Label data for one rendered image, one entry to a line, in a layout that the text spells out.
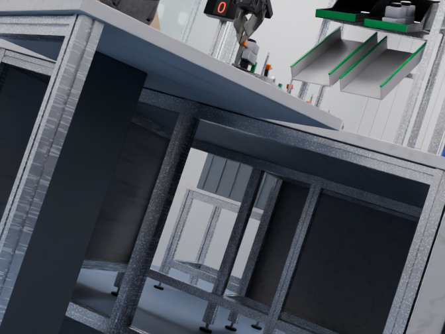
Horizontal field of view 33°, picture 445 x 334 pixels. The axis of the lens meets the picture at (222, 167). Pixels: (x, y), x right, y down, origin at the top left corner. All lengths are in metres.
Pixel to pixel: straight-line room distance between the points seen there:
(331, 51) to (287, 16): 3.62
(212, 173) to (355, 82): 2.28
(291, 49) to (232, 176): 1.92
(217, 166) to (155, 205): 2.26
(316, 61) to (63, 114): 1.07
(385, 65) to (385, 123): 4.10
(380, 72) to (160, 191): 0.72
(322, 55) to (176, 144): 0.53
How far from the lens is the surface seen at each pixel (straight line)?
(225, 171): 4.35
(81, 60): 1.42
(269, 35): 5.85
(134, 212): 3.53
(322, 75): 2.21
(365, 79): 2.21
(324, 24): 2.37
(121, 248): 3.54
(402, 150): 1.91
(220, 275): 3.52
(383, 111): 6.43
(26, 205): 1.41
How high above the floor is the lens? 0.59
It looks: 3 degrees up
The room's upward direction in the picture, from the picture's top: 19 degrees clockwise
